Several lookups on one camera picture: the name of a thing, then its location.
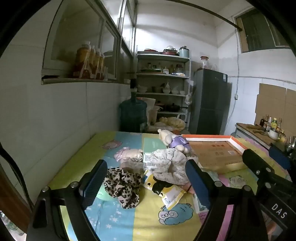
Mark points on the glass jar red lid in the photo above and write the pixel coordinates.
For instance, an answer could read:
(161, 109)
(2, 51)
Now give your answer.
(204, 62)

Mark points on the black wok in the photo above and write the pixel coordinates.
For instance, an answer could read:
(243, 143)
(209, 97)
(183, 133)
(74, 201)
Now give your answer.
(172, 107)

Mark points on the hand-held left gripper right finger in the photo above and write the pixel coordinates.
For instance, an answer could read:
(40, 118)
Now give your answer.
(197, 183)

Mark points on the mint green soft ball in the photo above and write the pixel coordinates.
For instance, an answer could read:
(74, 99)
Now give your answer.
(101, 193)

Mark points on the white shelf rack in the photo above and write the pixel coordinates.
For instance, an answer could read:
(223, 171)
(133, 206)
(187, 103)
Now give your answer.
(150, 75)

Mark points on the light blue pot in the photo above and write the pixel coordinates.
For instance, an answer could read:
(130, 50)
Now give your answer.
(184, 52)

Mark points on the yellow lumpy produce bag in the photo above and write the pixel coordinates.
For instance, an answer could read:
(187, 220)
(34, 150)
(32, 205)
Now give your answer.
(173, 122)

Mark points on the dark grey fridge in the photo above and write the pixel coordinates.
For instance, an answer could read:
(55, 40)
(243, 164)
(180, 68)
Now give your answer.
(208, 104)

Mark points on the yellow white packet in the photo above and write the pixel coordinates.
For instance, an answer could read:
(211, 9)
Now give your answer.
(172, 194)

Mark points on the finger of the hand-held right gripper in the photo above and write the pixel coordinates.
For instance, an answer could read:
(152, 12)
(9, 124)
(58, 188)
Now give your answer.
(279, 157)
(254, 162)

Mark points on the metal kitchen tool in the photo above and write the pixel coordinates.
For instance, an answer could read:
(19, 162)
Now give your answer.
(291, 143)

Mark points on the kitchen counter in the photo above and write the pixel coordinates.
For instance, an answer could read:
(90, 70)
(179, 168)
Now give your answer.
(245, 136)

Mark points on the beige plush doll pink dress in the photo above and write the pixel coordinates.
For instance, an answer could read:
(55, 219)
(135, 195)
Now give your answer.
(129, 153)

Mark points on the high wall window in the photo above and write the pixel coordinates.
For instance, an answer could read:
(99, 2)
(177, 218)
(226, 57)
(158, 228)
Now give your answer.
(256, 30)

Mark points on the white bowl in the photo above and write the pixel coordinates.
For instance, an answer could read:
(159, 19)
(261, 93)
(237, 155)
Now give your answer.
(274, 134)

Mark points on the cardboard wall sheet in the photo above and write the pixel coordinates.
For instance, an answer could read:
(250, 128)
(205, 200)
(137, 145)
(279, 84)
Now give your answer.
(270, 99)

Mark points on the plush doll purple dress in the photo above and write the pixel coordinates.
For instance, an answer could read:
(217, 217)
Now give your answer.
(177, 141)

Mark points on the pale green flat box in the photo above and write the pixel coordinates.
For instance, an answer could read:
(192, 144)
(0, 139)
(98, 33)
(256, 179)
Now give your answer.
(151, 144)

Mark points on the white floral ruffled cloth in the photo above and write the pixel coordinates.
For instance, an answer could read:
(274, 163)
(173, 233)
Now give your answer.
(166, 162)

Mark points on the red pan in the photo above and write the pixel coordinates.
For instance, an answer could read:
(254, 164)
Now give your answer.
(150, 50)

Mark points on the cartoon printed blanket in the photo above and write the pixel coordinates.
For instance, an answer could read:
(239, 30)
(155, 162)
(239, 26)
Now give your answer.
(138, 222)

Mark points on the row of white ceramic dishes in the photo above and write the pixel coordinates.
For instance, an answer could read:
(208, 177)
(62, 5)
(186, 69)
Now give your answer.
(166, 89)

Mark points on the blue water jug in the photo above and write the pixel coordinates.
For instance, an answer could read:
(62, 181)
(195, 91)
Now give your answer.
(133, 115)

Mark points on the black ceiling rod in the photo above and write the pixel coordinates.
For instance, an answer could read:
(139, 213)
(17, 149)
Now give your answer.
(239, 28)

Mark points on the cardboard box orange rim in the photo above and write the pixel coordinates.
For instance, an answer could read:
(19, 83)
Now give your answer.
(217, 153)

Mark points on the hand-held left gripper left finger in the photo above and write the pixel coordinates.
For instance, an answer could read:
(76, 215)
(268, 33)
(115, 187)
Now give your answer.
(96, 183)

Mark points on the black water pump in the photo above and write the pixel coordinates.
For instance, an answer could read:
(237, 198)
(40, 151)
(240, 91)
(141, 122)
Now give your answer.
(133, 87)

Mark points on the white plastic bucket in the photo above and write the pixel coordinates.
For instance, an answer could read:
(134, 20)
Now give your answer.
(153, 115)

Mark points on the brown wooden furniture edge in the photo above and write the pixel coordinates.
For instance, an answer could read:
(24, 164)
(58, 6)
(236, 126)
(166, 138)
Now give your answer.
(11, 204)

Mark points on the leopard print cloth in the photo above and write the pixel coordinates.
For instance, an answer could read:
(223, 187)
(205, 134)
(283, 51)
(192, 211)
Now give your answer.
(122, 185)

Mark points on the row of condiment bottles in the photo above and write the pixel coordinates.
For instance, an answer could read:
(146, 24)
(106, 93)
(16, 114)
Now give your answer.
(274, 122)

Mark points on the clear plastic bag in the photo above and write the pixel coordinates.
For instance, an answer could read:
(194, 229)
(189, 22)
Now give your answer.
(131, 165)

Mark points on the stack of red white bowls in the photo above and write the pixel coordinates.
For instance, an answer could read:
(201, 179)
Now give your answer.
(171, 51)

